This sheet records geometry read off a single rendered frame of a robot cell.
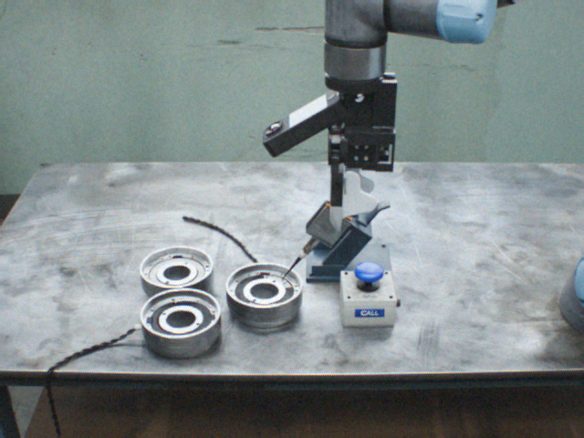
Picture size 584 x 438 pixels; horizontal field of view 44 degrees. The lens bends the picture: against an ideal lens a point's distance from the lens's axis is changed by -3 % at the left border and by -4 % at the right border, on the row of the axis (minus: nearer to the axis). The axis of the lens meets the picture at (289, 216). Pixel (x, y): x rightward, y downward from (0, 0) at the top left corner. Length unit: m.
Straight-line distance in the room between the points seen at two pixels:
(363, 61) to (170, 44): 1.75
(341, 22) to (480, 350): 0.46
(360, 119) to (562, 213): 0.54
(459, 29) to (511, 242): 0.51
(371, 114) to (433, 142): 1.81
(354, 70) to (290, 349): 0.36
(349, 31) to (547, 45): 1.88
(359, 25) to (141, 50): 1.80
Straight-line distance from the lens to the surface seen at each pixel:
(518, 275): 1.16
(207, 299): 1.01
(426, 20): 0.82
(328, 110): 0.90
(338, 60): 0.87
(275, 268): 1.06
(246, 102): 2.62
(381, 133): 0.90
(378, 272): 0.99
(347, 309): 0.99
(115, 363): 0.97
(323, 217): 0.98
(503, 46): 2.65
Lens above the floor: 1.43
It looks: 30 degrees down
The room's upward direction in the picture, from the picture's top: straight up
